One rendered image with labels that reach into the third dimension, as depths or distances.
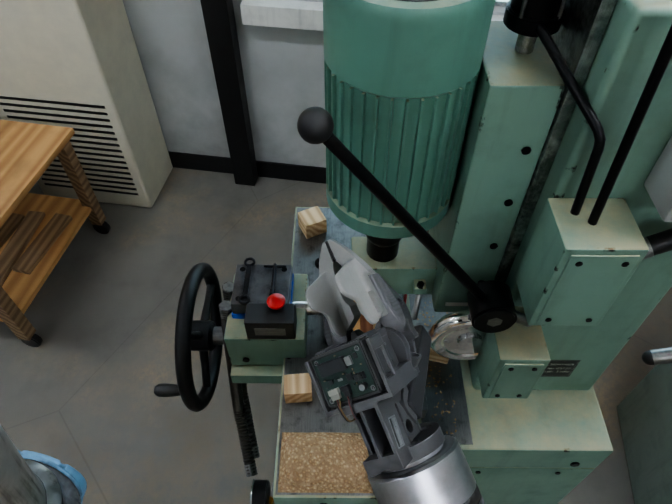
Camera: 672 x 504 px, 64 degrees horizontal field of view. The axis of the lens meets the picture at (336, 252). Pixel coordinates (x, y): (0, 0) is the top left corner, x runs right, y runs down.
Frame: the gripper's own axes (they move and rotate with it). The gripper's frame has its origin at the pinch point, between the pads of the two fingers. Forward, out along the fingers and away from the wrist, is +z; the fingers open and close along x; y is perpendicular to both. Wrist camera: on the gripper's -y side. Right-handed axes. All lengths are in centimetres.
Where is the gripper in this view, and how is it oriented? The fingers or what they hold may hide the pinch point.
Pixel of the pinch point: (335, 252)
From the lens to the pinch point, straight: 54.0
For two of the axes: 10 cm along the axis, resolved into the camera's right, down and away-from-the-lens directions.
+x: -7.9, 3.9, 4.8
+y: -4.8, 1.0, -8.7
